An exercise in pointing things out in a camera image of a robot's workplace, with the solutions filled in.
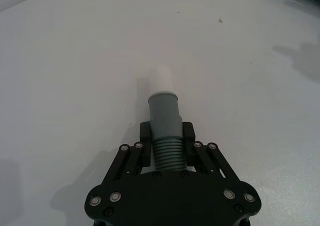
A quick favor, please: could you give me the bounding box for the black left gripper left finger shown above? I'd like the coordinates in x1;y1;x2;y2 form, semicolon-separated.
108;121;154;182

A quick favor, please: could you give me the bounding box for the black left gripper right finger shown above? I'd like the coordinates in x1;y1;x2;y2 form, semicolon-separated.
181;121;229;181

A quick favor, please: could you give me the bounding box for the grey ribbed hose white tip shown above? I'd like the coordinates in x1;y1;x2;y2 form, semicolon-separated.
147;65;186;172

